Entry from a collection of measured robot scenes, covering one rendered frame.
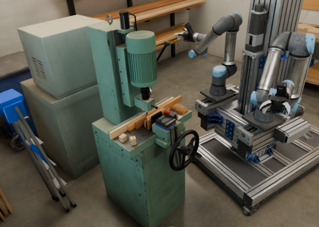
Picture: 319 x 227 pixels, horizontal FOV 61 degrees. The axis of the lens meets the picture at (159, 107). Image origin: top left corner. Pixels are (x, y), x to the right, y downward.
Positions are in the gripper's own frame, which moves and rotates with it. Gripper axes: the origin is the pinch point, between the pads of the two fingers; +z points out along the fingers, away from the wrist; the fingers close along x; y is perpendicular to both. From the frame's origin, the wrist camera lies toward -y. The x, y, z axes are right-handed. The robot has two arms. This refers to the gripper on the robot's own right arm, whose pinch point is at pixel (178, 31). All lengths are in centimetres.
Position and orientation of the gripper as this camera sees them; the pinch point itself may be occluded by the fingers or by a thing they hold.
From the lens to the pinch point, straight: 266.9
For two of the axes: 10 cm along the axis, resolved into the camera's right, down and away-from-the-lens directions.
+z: -7.2, -3.3, 6.1
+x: 6.8, -5.1, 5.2
